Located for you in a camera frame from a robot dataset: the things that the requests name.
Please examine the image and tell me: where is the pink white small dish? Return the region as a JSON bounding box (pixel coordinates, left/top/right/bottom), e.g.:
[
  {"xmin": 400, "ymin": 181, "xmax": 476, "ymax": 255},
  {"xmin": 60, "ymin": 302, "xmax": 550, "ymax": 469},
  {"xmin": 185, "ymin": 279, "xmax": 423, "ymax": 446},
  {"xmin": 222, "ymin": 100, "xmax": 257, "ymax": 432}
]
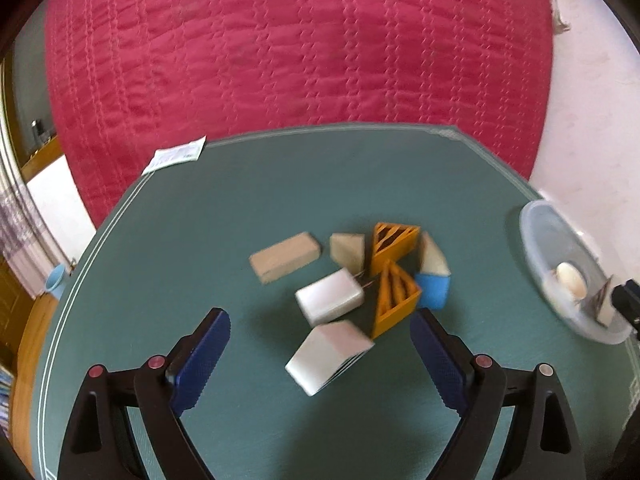
[{"xmin": 555, "ymin": 262, "xmax": 588, "ymax": 301}]

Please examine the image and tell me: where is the blue foam cube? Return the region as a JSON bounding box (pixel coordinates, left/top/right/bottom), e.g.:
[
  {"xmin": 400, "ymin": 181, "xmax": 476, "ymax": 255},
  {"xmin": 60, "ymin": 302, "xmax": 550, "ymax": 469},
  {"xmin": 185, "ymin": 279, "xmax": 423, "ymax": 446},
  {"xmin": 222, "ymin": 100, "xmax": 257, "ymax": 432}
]
[{"xmin": 414, "ymin": 273, "xmax": 451, "ymax": 310}]

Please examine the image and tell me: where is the light wooden triangle block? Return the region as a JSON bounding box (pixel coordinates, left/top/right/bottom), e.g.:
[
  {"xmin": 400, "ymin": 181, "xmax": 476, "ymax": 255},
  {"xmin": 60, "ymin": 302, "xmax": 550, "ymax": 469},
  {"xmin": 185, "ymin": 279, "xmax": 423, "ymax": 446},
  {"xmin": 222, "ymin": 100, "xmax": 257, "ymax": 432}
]
[{"xmin": 419, "ymin": 231, "xmax": 451, "ymax": 276}]

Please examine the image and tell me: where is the orange striped triangular block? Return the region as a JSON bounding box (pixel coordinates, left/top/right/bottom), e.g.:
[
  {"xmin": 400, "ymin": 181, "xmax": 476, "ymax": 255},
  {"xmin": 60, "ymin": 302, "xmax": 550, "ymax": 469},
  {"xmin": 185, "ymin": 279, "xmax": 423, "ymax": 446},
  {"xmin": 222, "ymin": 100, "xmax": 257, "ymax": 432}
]
[
  {"xmin": 372, "ymin": 261, "xmax": 422, "ymax": 339},
  {"xmin": 370, "ymin": 222, "xmax": 421, "ymax": 276}
]

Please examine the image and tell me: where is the white stone-like block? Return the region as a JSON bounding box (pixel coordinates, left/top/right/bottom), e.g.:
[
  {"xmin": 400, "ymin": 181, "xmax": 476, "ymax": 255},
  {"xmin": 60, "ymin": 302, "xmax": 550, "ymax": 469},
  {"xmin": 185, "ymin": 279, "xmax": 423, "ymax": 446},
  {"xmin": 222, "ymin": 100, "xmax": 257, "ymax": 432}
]
[{"xmin": 285, "ymin": 320, "xmax": 374, "ymax": 396}]

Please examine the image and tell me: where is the brown wooden rectangular block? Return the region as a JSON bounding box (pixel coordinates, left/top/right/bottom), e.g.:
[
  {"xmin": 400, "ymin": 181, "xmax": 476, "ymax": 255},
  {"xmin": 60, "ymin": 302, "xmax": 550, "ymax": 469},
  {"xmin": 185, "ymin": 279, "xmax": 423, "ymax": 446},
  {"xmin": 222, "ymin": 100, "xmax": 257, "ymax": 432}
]
[{"xmin": 250, "ymin": 232, "xmax": 321, "ymax": 284}]

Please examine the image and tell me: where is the white usb charger cube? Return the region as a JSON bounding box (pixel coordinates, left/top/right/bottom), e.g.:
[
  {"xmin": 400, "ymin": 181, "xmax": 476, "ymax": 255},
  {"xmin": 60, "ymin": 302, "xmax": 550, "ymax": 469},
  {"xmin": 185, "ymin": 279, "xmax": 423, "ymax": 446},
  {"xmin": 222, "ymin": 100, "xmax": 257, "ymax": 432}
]
[{"xmin": 295, "ymin": 269, "xmax": 364, "ymax": 327}]

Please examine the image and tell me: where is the pale wooden wedge block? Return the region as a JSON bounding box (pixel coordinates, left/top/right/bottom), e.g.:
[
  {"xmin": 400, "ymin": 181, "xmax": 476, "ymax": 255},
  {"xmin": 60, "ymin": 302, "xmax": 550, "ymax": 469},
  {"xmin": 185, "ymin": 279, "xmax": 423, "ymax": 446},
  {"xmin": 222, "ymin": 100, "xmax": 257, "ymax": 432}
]
[{"xmin": 330, "ymin": 233, "xmax": 366, "ymax": 275}]

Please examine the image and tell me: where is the white rectangular box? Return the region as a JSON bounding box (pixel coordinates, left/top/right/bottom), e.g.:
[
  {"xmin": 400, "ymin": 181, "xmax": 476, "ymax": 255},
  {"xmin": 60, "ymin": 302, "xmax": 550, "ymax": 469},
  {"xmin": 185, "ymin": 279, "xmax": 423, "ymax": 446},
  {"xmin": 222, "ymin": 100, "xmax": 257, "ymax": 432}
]
[{"xmin": 593, "ymin": 275, "xmax": 616, "ymax": 327}]

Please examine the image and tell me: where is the clear plastic bowl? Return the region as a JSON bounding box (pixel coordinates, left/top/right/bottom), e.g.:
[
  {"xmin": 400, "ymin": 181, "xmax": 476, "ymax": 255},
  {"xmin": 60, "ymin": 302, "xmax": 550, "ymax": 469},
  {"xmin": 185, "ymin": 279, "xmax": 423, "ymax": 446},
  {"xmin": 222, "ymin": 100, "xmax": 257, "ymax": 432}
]
[{"xmin": 520, "ymin": 200, "xmax": 639, "ymax": 346}]

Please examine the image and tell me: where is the light blue cup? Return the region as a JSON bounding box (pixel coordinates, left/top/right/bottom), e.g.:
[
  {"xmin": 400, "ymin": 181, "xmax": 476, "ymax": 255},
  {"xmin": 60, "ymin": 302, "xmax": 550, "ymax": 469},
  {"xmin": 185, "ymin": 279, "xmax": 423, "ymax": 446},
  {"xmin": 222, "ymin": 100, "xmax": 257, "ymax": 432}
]
[{"xmin": 44, "ymin": 264, "xmax": 68, "ymax": 300}]

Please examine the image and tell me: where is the patterned curtain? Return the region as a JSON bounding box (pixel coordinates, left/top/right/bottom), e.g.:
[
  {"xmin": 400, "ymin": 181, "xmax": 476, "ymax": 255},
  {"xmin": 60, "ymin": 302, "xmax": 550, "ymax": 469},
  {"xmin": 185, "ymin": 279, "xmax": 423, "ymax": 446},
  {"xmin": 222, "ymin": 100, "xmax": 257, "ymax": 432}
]
[{"xmin": 0, "ymin": 127, "xmax": 70, "ymax": 298}]

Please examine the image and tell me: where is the white paper slip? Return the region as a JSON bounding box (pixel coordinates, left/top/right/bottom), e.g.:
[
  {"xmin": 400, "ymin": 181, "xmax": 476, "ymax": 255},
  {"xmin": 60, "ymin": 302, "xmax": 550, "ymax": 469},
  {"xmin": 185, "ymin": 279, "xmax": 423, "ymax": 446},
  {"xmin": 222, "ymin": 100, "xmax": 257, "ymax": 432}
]
[{"xmin": 142, "ymin": 136, "xmax": 206, "ymax": 176}]

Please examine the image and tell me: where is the green table mat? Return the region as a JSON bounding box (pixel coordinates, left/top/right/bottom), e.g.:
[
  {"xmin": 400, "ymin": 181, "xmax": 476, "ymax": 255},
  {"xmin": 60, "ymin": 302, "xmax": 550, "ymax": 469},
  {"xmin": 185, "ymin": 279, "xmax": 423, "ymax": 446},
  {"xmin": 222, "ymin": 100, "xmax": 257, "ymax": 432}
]
[{"xmin": 32, "ymin": 124, "xmax": 637, "ymax": 479}]

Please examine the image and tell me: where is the red quilted blanket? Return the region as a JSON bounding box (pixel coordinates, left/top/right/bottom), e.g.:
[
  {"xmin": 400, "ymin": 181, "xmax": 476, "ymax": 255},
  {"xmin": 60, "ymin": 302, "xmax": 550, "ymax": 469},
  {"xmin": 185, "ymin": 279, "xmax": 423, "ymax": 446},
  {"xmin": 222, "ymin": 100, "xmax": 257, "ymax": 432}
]
[{"xmin": 44, "ymin": 0, "xmax": 552, "ymax": 224}]

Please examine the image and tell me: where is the wooden window frame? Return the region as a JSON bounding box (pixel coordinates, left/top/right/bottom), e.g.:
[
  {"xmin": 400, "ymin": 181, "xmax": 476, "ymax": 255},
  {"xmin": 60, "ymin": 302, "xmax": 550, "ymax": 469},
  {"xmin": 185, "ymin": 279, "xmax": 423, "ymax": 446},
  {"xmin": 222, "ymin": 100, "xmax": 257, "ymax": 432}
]
[{"xmin": 1, "ymin": 51, "xmax": 64, "ymax": 182}]

